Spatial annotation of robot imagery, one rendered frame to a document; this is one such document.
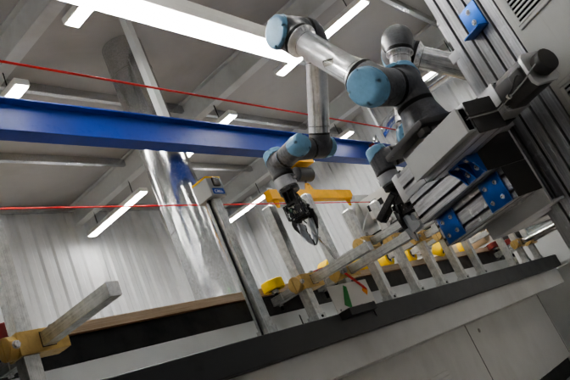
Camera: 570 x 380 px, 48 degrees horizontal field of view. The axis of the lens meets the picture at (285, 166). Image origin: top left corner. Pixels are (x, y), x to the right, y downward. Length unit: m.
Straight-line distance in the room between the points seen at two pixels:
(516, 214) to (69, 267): 9.56
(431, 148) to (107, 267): 9.94
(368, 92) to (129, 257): 10.08
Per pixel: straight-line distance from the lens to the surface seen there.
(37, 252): 10.84
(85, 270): 11.12
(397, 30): 2.36
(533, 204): 1.86
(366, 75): 1.87
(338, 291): 2.27
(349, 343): 2.24
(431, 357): 3.08
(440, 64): 2.45
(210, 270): 6.56
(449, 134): 1.64
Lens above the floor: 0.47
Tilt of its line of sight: 20 degrees up
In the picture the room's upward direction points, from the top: 25 degrees counter-clockwise
